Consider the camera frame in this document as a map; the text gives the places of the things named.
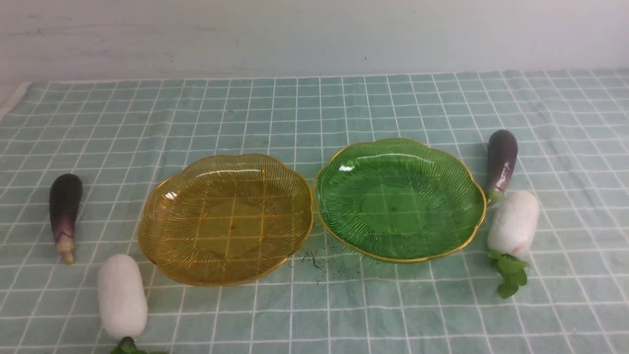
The purple eggplant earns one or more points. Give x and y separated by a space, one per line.
64 201
501 161

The white radish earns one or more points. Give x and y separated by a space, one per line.
510 238
123 307

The green glass plate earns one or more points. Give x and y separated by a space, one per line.
397 200

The amber glass plate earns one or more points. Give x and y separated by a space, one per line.
226 220

